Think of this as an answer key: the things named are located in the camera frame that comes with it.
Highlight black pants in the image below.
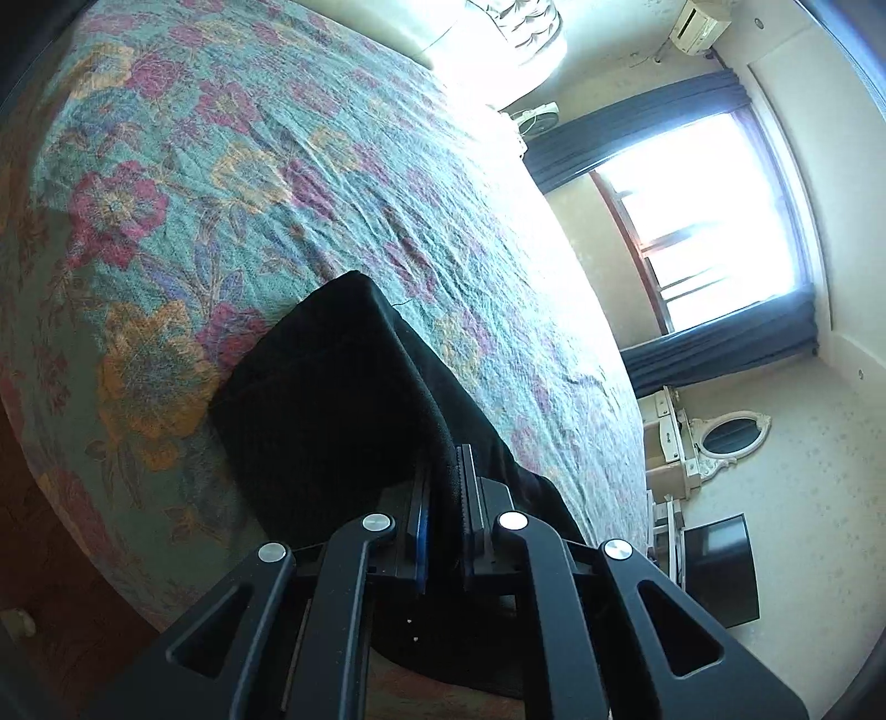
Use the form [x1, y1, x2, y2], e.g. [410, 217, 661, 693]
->
[208, 271, 589, 700]

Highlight small white object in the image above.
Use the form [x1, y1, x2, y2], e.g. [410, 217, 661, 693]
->
[0, 605, 39, 641]

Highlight floral bedspread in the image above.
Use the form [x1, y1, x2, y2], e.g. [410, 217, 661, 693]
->
[0, 0, 655, 720]

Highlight white chair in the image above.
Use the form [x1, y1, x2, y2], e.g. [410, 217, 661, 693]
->
[647, 488, 688, 589]

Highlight white dressing table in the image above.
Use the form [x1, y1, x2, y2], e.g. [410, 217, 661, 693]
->
[637, 386, 700, 500]

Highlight white fan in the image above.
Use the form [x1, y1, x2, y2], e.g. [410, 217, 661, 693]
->
[508, 100, 560, 136]

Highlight white air conditioner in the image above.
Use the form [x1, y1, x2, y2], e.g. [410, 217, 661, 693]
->
[670, 0, 733, 55]

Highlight black television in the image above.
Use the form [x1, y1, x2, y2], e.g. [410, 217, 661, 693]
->
[682, 513, 761, 630]

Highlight window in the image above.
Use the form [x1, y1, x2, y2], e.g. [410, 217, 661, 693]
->
[588, 104, 811, 337]

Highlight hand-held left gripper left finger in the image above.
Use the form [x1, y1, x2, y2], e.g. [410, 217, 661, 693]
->
[83, 477, 434, 720]

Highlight navy curtain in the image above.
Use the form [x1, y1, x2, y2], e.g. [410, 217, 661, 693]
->
[522, 68, 752, 196]
[621, 291, 821, 399]

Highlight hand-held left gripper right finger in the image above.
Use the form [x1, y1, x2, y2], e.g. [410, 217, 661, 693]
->
[455, 446, 811, 720]

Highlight oval white-framed mirror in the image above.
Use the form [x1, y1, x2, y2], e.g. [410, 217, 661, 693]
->
[694, 410, 772, 464]

